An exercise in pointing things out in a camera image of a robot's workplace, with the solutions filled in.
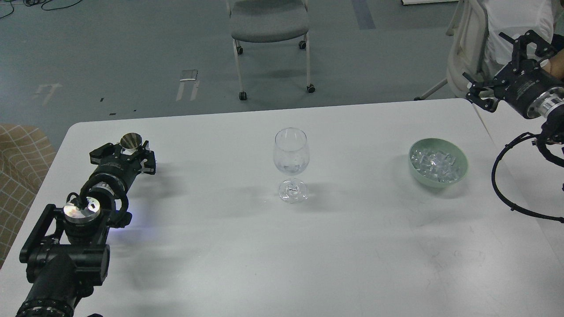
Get person in white shirt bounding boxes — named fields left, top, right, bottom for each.
left=482, top=0, right=563, bottom=80

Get clear ice cubes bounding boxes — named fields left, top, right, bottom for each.
left=410, top=148, right=460, bottom=183

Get black floor cables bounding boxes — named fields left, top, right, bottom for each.
left=0, top=0, right=84, bottom=19

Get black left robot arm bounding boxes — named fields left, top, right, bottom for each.
left=16, top=134, right=156, bottom=317

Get green bowl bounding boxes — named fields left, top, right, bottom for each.
left=408, top=138, right=469, bottom=188

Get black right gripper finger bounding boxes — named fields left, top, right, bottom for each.
left=463, top=72, right=502, bottom=113
left=499, top=30, right=557, bottom=71

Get steel double jigger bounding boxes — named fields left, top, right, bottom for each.
left=119, top=133, right=143, bottom=155

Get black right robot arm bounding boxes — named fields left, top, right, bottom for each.
left=463, top=30, right=563, bottom=224

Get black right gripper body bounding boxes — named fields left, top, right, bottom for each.
left=492, top=63, right=563, bottom=120

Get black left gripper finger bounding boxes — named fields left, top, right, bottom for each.
left=137, top=141, right=156, bottom=175
left=90, top=143, right=122, bottom=165

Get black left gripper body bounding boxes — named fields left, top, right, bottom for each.
left=90, top=152, right=146, bottom=193

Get clear wine glass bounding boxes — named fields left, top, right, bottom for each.
left=273, top=128, right=310, bottom=203

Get grey office chair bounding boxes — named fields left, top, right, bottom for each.
left=225, top=0, right=315, bottom=101

